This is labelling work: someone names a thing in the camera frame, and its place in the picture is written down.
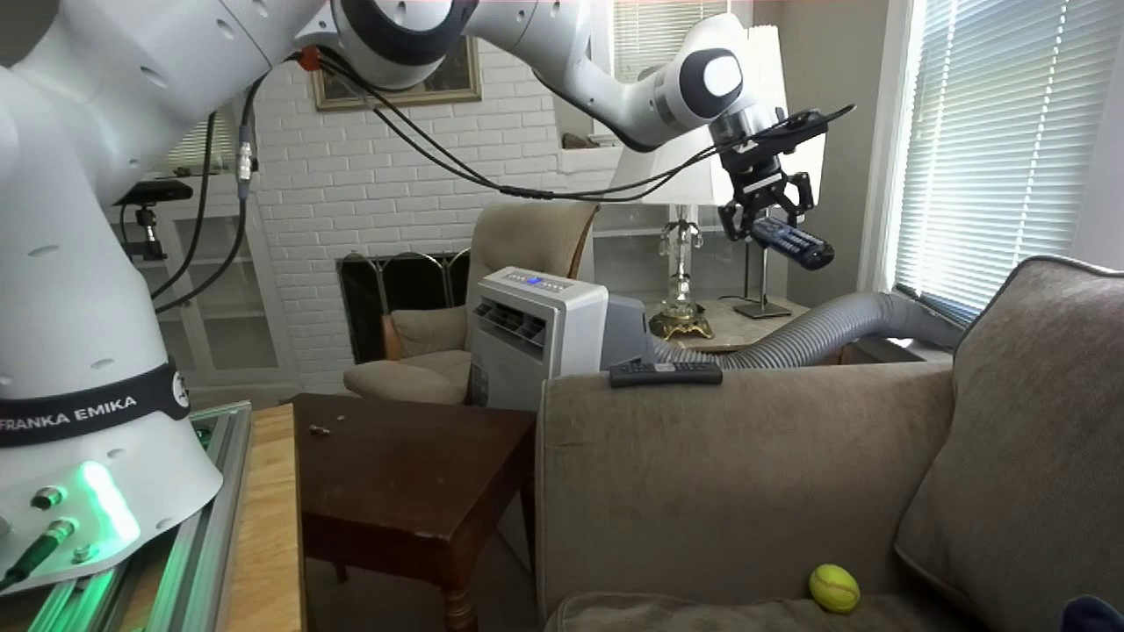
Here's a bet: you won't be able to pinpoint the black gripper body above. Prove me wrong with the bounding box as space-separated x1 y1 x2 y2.
714 126 818 240

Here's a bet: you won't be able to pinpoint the long black remote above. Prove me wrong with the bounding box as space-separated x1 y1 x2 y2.
749 215 839 274

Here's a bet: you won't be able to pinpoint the short black remote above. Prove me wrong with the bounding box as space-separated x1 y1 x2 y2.
604 356 727 394

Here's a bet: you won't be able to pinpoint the white shade table lamp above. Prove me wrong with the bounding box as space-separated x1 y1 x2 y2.
607 21 830 343

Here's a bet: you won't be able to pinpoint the dark metal stand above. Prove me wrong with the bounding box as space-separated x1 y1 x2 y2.
731 240 798 325

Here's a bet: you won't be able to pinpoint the wooden lamp end table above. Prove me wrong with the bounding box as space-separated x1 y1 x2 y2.
641 292 926 368

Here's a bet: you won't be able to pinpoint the white window blinds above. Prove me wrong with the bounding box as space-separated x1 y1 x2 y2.
890 0 1124 325

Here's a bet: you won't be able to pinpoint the white portable air conditioner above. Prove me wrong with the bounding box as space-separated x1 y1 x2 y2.
467 265 609 416

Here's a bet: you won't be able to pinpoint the beige fabric sofa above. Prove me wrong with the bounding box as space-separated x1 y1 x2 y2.
532 252 1124 632

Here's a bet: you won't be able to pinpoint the black fireplace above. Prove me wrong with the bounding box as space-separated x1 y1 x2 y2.
332 246 475 367

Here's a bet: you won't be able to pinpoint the beige armchair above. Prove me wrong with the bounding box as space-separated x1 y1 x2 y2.
340 200 604 410

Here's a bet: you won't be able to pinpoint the yellow tennis ball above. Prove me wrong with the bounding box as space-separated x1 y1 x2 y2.
803 561 865 619

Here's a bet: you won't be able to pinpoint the dark brown wooden table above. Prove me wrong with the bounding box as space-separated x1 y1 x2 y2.
291 389 539 632

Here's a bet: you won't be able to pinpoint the navy blue pillow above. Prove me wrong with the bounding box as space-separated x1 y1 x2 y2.
1056 593 1124 632

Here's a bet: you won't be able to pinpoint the light wooden robot bench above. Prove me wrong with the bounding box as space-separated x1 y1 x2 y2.
213 399 307 632

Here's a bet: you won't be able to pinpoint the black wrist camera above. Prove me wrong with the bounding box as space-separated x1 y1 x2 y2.
749 101 858 161

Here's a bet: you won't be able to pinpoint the grey exhaust hose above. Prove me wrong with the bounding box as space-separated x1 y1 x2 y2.
714 289 968 374

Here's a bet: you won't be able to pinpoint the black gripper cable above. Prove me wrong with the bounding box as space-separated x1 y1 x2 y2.
311 50 720 206

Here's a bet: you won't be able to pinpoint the framed wall picture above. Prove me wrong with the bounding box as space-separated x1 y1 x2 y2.
307 32 485 117

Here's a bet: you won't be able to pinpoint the black cable with connector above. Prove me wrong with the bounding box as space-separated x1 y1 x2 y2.
148 81 264 316

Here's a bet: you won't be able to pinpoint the black camera on tripod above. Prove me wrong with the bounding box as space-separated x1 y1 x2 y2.
115 171 195 268

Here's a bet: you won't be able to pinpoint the aluminium base frame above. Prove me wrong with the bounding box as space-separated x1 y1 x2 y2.
19 397 256 632

